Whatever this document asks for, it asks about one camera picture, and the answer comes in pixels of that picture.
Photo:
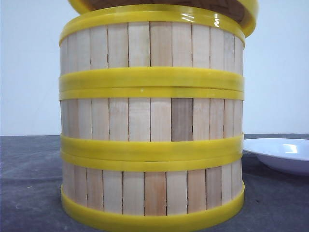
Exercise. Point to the bamboo steamer basket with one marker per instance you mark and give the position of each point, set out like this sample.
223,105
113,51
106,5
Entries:
143,51
151,133
179,202

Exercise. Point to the woven bamboo steamer lid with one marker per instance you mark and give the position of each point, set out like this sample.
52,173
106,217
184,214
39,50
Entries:
244,12

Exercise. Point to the white plate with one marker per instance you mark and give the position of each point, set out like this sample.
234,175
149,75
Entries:
281,154

